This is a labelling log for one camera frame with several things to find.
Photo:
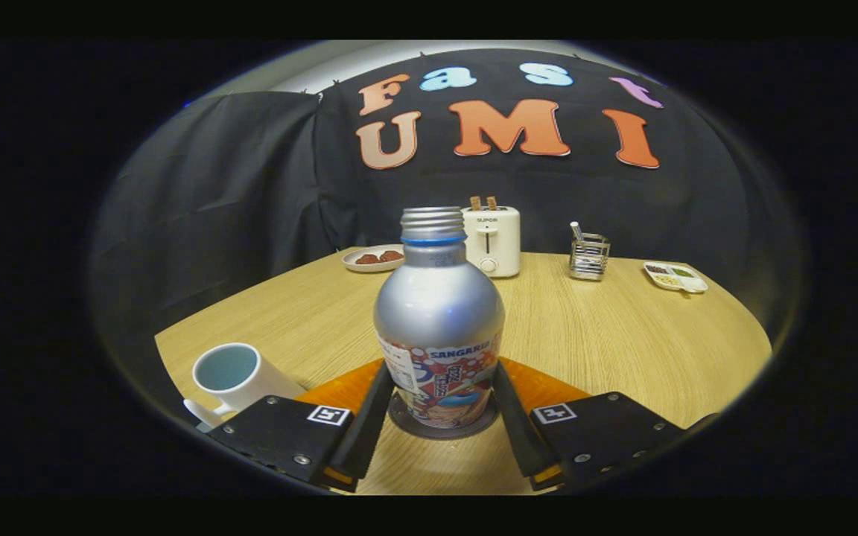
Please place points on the round white plate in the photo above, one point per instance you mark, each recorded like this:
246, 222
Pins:
369, 268

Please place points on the metal utensil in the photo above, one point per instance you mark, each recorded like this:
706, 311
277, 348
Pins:
576, 229

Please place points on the wooden table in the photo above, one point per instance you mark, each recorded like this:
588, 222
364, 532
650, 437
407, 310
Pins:
608, 342

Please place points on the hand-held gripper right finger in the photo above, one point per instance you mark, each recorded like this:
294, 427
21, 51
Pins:
522, 435

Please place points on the white divided snack tray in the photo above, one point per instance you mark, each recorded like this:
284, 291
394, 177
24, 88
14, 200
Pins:
675, 277

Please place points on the white toaster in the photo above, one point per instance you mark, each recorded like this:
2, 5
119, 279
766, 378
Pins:
496, 246

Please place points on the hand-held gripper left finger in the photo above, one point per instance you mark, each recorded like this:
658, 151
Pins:
366, 432

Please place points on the white cup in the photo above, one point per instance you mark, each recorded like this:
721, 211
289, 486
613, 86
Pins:
250, 387

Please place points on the dark brown round coaster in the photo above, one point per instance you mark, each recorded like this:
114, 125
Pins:
401, 424

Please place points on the silver juice bottle printed label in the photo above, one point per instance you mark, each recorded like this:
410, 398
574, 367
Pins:
438, 313

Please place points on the brown food piece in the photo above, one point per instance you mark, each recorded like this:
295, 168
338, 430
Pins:
367, 259
392, 255

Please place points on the black backdrop cloth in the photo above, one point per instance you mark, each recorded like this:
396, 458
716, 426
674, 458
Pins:
213, 193

